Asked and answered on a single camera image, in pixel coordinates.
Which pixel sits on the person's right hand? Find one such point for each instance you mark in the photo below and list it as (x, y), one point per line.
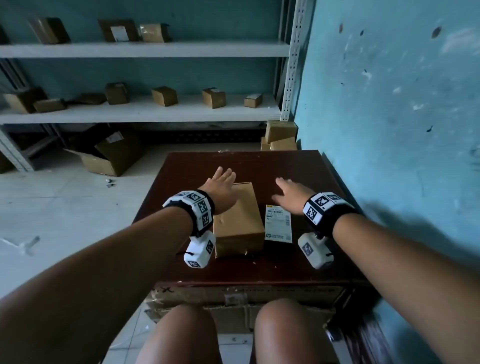
(294, 198)

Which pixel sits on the person's left hand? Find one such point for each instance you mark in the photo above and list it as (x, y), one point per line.
(221, 191)

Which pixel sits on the white shipping label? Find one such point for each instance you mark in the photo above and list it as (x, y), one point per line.
(278, 225)

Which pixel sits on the brown cardboard box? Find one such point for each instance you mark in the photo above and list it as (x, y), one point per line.
(240, 225)

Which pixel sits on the person's right forearm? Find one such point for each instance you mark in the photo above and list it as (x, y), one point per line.
(405, 270)

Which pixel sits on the person's left forearm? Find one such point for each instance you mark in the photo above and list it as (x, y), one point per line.
(93, 285)

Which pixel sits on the large open cardboard carton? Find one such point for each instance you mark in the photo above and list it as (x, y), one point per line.
(116, 153)

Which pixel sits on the person's right leg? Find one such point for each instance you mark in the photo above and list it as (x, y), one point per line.
(288, 330)

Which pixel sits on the person's leg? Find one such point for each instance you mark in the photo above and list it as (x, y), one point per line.
(288, 330)
(180, 337)

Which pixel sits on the person's left leg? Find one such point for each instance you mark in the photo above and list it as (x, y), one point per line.
(180, 337)

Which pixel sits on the black right wristband, marker tiles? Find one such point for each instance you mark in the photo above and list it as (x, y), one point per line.
(318, 206)

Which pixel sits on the black wristband, marker tiles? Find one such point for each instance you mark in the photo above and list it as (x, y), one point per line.
(198, 205)
(318, 206)

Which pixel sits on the black left wristband, marker tiles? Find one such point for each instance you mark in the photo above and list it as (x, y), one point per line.
(198, 205)

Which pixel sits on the white marker cube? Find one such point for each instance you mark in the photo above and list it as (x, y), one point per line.
(313, 249)

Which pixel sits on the taped brown stacked parcel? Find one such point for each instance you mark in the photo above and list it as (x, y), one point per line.
(279, 131)
(264, 144)
(284, 144)

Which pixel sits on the row of small brown parcels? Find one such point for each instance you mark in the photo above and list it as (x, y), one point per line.
(164, 96)

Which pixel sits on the small metal floor debris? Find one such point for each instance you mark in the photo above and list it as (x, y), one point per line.
(110, 182)

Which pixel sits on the white metal shelf rack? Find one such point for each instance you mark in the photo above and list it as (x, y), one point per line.
(150, 49)

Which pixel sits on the white paper scrap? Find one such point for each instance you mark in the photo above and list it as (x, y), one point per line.
(30, 243)

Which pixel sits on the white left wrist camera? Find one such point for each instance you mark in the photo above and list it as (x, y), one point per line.
(200, 251)

